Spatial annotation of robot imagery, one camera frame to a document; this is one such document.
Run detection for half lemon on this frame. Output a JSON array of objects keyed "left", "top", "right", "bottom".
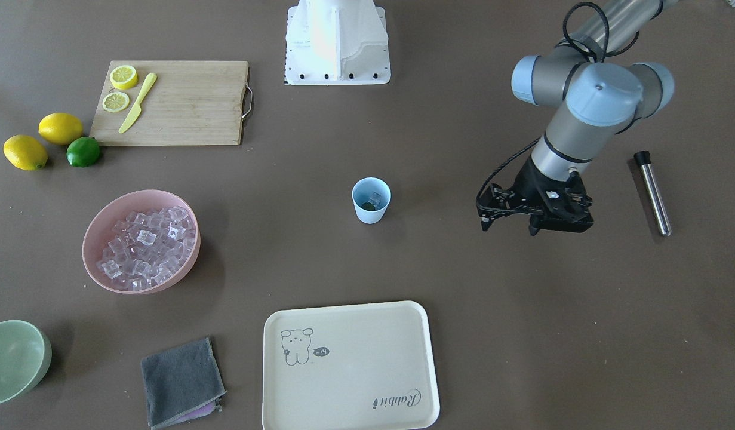
[{"left": 109, "top": 64, "right": 139, "bottom": 90}]

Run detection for green ceramic bowl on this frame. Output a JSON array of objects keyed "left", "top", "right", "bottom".
[{"left": 0, "top": 320, "right": 53, "bottom": 404}]

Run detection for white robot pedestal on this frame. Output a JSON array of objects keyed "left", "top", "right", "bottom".
[{"left": 284, "top": 1, "right": 392, "bottom": 85}]

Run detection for lemon slice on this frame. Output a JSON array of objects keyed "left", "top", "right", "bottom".
[{"left": 102, "top": 91, "right": 130, "bottom": 113}]

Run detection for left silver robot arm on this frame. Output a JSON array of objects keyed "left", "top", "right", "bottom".
[{"left": 476, "top": 1, "right": 675, "bottom": 236}]

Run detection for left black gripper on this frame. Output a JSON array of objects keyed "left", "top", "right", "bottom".
[{"left": 476, "top": 160, "right": 595, "bottom": 235}]

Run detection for pink bowl of ice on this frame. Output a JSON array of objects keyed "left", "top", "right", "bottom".
[{"left": 82, "top": 189, "right": 201, "bottom": 296}]

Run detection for cream rabbit tray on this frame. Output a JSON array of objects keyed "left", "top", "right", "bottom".
[{"left": 262, "top": 300, "right": 440, "bottom": 429}]

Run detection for yellow plastic knife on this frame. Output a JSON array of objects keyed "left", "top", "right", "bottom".
[{"left": 117, "top": 73, "right": 158, "bottom": 134}]

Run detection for whole yellow lemon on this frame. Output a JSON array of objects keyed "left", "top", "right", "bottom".
[{"left": 2, "top": 134, "right": 48, "bottom": 171}]

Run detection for steel muddler black tip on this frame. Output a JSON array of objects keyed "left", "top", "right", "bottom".
[{"left": 633, "top": 150, "right": 672, "bottom": 237}]

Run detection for ice cube in cup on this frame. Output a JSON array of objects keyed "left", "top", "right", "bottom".
[{"left": 367, "top": 192, "right": 383, "bottom": 210}]

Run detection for grey folded cloth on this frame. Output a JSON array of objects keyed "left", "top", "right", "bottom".
[{"left": 140, "top": 336, "right": 226, "bottom": 429}]

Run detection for green lime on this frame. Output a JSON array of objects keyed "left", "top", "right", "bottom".
[{"left": 65, "top": 137, "right": 102, "bottom": 168}]

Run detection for light blue plastic cup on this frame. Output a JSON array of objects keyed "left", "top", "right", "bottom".
[{"left": 351, "top": 177, "right": 392, "bottom": 224}]

